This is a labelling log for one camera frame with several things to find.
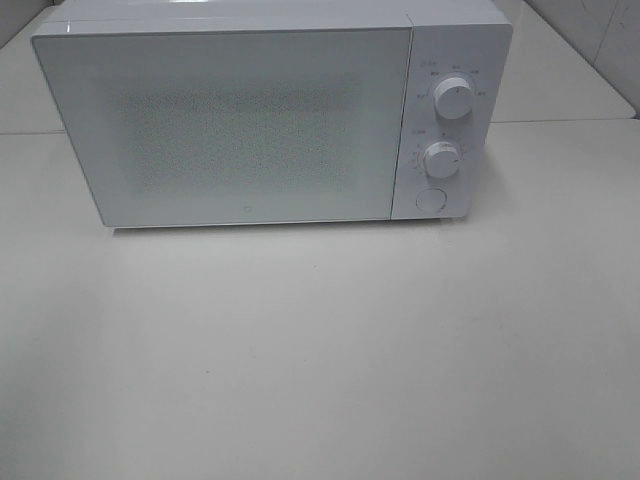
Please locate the white microwave door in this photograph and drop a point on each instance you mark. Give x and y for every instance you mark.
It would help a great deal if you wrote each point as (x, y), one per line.
(232, 128)

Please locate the lower white microwave knob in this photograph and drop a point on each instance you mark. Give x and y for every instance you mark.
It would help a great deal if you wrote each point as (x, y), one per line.
(441, 160)

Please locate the white microwave knob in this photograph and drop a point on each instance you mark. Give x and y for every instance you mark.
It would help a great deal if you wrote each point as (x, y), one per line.
(441, 160)
(453, 97)

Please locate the white microwave oven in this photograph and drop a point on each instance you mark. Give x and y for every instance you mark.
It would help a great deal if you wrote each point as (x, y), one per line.
(470, 38)

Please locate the upper white microwave knob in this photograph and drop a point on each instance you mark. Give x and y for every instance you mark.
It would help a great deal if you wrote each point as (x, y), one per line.
(453, 97)

